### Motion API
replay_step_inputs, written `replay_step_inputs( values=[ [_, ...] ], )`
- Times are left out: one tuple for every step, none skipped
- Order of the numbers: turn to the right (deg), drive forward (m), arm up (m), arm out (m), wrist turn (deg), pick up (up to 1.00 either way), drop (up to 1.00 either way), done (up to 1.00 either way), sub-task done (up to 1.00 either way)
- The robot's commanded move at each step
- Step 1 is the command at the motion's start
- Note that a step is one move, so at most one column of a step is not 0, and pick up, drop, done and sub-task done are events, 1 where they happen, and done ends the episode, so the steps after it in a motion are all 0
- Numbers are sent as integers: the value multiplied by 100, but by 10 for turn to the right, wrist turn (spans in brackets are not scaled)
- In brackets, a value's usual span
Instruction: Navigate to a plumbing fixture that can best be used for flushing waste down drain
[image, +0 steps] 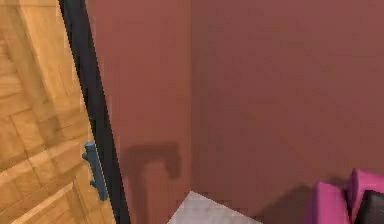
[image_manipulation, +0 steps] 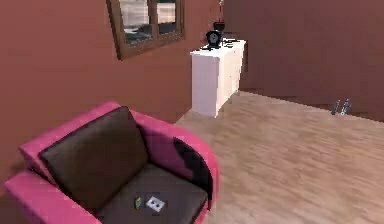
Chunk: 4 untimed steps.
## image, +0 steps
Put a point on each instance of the wooden room door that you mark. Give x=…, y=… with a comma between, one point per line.
x=40, y=100

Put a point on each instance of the pink armchair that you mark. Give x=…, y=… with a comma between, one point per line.
x=333, y=203

